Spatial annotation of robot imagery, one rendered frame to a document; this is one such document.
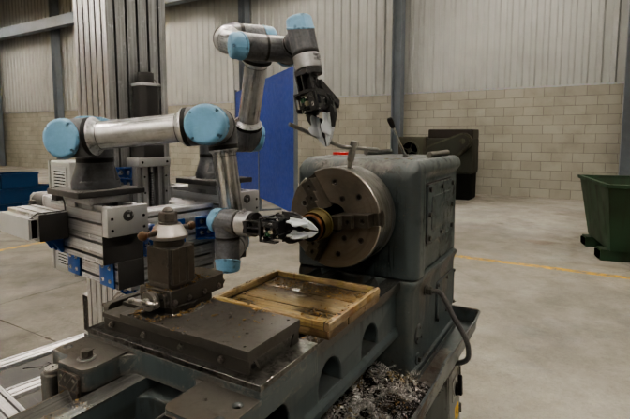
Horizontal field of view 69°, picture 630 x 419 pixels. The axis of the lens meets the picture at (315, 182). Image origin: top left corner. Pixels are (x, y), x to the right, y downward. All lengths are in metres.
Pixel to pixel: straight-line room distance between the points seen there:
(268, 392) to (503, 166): 10.72
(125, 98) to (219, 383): 1.27
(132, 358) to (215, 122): 0.66
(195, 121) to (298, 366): 0.75
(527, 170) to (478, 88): 2.17
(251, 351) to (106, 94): 1.28
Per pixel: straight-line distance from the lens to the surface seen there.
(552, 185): 11.31
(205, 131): 1.35
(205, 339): 0.89
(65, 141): 1.50
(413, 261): 1.53
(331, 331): 1.12
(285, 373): 0.88
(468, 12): 11.94
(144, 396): 1.02
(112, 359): 1.02
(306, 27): 1.31
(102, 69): 1.92
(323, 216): 1.31
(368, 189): 1.36
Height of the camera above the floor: 1.33
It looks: 6 degrees down
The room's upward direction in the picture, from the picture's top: straight up
